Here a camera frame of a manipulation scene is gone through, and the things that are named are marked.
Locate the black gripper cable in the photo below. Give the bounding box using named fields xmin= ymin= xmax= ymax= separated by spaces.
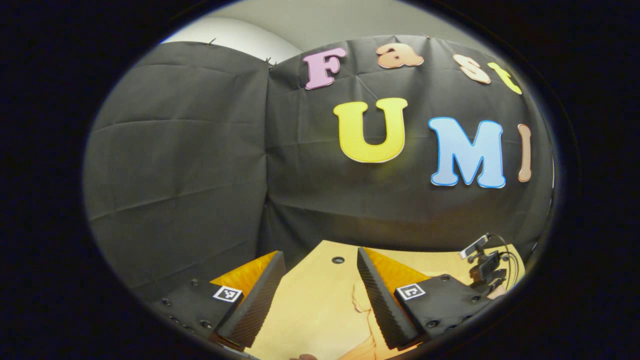
xmin=489 ymin=233 xmax=517 ymax=290

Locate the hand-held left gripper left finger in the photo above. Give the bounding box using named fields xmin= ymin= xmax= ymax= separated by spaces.
xmin=146 ymin=250 xmax=287 ymax=349

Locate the orange T-shirt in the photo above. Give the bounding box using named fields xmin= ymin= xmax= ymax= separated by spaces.
xmin=339 ymin=284 xmax=383 ymax=360

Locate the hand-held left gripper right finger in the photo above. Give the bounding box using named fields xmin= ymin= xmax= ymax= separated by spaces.
xmin=356 ymin=247 xmax=496 ymax=351

